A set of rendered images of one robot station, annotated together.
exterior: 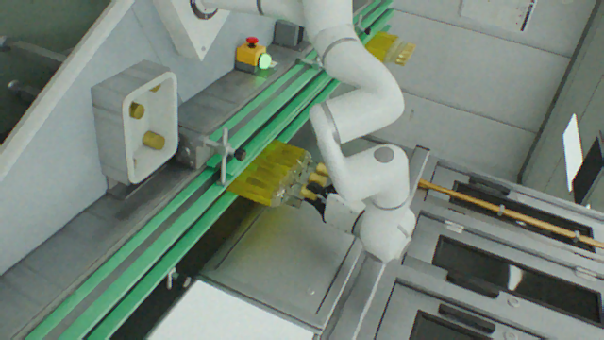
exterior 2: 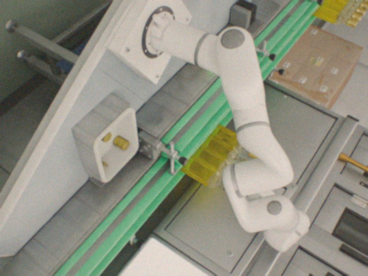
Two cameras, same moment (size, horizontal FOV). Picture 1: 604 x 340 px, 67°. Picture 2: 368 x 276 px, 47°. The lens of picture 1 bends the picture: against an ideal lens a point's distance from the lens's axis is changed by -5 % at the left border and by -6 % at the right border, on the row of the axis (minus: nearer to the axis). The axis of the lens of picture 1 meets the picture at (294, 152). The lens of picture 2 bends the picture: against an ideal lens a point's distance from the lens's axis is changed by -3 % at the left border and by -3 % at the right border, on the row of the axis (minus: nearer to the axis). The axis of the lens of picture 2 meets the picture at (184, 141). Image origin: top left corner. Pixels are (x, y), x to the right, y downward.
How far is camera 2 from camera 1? 51 cm
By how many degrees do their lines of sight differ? 22
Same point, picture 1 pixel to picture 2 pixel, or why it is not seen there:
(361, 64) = (261, 150)
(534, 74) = not seen: outside the picture
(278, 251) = (213, 217)
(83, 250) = (72, 230)
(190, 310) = (144, 261)
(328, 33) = (242, 114)
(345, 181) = (244, 223)
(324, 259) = not seen: hidden behind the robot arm
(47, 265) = (50, 241)
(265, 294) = (197, 253)
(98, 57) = (75, 108)
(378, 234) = (273, 241)
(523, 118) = not seen: outside the picture
